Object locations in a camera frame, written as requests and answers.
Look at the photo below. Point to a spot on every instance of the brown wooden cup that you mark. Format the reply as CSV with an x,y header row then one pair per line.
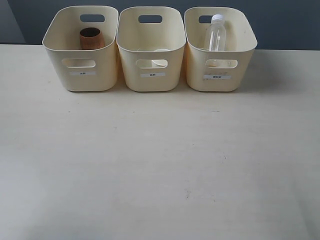
x,y
91,38

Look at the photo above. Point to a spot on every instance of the clear plastic bottle white cap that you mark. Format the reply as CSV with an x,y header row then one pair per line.
x,y
216,34

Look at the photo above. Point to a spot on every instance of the left cream plastic bin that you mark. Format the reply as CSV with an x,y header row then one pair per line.
x,y
83,70

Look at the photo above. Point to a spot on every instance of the cream plastic bin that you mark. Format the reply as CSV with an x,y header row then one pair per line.
x,y
83,70
141,30
217,71

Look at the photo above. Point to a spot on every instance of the middle cream plastic bin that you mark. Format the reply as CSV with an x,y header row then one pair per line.
x,y
141,30

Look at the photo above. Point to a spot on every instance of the right cream plastic bin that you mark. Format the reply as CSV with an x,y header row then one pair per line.
x,y
217,71

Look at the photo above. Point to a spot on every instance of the white paper cup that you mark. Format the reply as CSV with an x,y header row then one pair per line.
x,y
160,60

